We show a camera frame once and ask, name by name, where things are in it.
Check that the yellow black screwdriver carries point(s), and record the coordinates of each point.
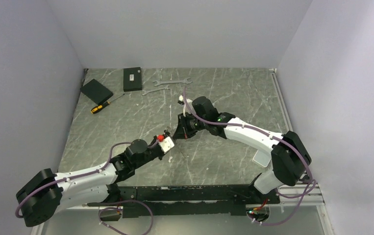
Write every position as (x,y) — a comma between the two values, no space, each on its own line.
(100,107)

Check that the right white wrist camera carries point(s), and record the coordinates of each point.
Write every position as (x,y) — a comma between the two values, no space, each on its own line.
(182,102)

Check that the upper silver wrench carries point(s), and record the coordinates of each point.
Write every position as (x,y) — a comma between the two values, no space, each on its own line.
(183,81)

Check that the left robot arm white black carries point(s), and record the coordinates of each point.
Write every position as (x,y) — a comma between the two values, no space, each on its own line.
(48,193)

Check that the flat black square box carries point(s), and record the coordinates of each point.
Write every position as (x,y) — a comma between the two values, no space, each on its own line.
(96,92)

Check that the silver wrench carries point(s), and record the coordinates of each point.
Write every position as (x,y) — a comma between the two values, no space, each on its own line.
(183,81)
(145,92)

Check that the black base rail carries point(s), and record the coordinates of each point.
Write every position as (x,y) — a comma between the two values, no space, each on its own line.
(235,199)

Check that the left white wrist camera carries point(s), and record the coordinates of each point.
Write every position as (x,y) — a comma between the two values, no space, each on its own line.
(165,141)

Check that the black box with label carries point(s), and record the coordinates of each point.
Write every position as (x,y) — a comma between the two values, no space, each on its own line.
(132,79)

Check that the lower silver wrench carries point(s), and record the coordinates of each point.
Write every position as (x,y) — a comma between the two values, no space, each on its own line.
(145,92)

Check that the aluminium frame rail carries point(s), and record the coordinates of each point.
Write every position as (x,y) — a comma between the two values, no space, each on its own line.
(307,196)

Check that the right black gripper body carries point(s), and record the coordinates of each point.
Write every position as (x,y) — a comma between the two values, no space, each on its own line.
(191,124)

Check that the white square plastic lid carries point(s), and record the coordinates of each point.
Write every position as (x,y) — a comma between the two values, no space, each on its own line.
(261,158)

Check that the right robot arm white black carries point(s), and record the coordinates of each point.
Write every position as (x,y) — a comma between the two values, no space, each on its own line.
(283,155)

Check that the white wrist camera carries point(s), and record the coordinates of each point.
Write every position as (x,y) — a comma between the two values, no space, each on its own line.
(165,141)
(182,102)

